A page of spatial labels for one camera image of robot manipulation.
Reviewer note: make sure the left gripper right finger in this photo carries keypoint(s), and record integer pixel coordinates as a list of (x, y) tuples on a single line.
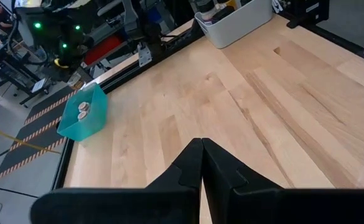
[(225, 180)]

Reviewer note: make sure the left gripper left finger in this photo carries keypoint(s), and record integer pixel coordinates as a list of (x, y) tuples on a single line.
[(181, 180)]

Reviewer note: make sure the small glass saffron jar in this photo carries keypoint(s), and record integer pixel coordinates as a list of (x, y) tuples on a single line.
[(82, 115), (76, 81), (84, 106)]

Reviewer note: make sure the black-lid purple spice jar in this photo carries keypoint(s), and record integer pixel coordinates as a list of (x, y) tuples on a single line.
[(207, 12)]

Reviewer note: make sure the dark green pepper tin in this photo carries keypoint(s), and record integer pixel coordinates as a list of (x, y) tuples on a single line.
[(224, 14)]

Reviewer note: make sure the black-lid orange spice jar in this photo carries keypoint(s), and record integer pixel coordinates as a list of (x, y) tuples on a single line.
[(231, 3)]

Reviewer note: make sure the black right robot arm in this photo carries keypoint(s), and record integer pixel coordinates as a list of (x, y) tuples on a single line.
[(76, 28)]

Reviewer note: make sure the red padded object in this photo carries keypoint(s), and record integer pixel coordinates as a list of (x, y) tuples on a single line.
[(104, 49)]

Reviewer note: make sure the teal plastic bin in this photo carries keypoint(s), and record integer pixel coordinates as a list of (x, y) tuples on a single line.
[(90, 127)]

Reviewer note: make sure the black mat orange-striped edges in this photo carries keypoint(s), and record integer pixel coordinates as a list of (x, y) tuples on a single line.
[(35, 133)]

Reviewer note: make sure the grey plastic bin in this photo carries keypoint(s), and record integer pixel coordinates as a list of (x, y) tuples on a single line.
[(240, 25)]

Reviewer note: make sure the black aluminium table frame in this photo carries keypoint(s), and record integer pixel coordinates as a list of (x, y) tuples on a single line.
[(138, 71)]

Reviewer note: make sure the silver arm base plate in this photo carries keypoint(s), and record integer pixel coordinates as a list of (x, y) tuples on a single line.
[(145, 54)]

